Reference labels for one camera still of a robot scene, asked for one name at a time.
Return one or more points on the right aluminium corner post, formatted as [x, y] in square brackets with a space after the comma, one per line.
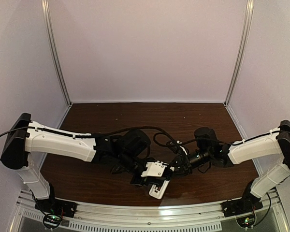
[241, 50]

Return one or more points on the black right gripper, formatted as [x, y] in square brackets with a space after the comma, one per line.
[183, 166]

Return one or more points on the white remote control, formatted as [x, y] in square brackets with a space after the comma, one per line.
[157, 192]

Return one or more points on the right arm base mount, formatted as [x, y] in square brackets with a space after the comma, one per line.
[244, 207]

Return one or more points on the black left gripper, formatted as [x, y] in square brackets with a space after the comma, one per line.
[140, 180]

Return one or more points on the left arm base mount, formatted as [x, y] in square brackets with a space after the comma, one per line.
[54, 211]

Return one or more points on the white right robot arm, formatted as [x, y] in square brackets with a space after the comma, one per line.
[221, 154]

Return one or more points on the aluminium corner post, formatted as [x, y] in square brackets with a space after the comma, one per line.
[54, 52]
[241, 50]

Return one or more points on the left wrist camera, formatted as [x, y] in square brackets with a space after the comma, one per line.
[158, 170]

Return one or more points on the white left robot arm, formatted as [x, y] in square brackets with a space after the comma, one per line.
[27, 136]

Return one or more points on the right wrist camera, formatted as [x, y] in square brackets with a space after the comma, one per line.
[180, 149]

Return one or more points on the left aluminium corner post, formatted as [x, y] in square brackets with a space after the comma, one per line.
[54, 52]

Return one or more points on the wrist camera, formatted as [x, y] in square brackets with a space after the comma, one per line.
[158, 170]
[180, 149]

